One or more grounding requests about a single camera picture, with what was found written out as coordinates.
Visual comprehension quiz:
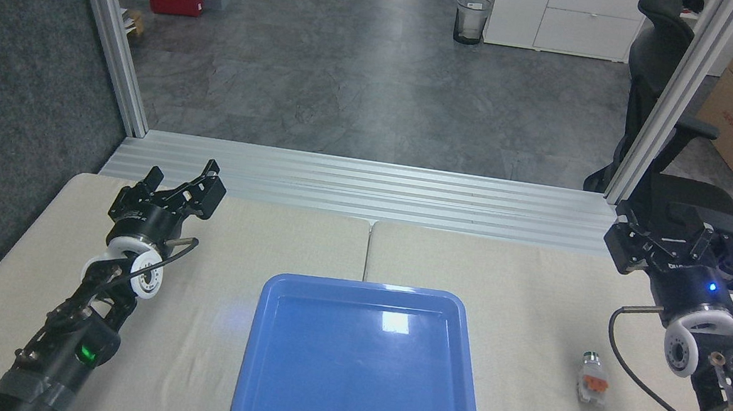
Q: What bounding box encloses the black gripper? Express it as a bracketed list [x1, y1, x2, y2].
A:
[104, 146, 231, 258]
[593, 200, 733, 336]

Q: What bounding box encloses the white and orange switch part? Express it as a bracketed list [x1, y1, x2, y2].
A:
[572, 349, 614, 409]

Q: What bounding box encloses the blue plastic tray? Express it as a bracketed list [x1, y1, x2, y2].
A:
[230, 263, 498, 411]

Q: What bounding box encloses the small box with papers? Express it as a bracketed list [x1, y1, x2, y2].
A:
[118, 6, 148, 40]

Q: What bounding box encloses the black office chair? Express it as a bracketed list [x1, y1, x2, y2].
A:
[571, 0, 733, 292]

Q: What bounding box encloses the white drawer cabinet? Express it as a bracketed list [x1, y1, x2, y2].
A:
[482, 0, 654, 66]

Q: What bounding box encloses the silver aluminium post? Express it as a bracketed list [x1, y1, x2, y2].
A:
[34, 0, 167, 140]
[604, 0, 733, 221]

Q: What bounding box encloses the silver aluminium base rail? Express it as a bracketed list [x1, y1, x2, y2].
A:
[97, 123, 658, 264]

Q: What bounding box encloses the dark wire trash bin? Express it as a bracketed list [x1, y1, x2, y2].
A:
[451, 0, 494, 48]

